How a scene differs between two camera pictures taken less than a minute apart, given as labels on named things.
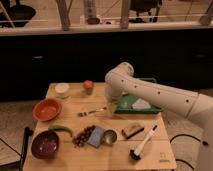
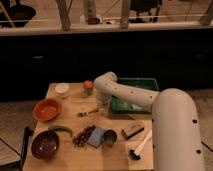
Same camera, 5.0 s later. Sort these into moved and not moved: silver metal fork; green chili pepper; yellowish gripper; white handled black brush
Moved: yellowish gripper
Not moved: green chili pepper; white handled black brush; silver metal fork
